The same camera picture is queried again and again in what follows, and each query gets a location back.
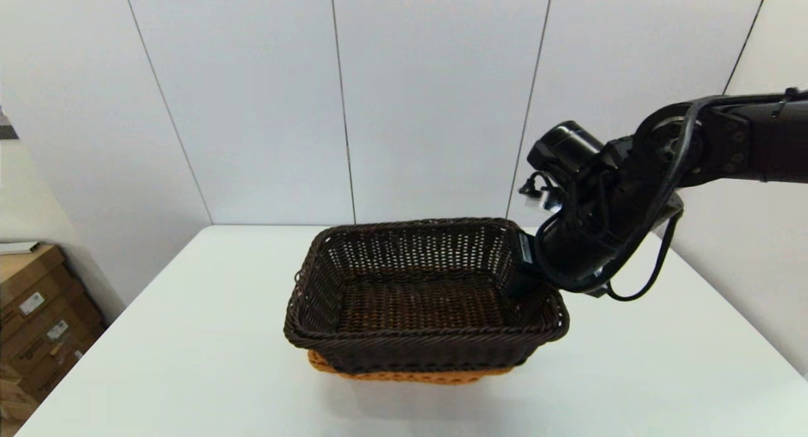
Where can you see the crumpled brown cardboard sheet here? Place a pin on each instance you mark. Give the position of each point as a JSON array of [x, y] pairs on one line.
[[12, 393]]

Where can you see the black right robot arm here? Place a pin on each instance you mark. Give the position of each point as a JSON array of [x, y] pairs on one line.
[[770, 146]]

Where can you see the dark brown wicker basket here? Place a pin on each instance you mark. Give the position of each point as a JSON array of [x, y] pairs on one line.
[[416, 355]]

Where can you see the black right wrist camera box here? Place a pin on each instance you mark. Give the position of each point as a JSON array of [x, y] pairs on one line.
[[533, 254]]

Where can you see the brown cardboard box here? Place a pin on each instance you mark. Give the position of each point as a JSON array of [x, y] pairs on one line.
[[25, 279], [60, 369], [38, 339]]

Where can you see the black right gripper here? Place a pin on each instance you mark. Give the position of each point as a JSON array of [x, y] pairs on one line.
[[581, 257]]

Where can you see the orange wicker basket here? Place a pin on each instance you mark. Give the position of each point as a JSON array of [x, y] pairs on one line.
[[404, 377]]

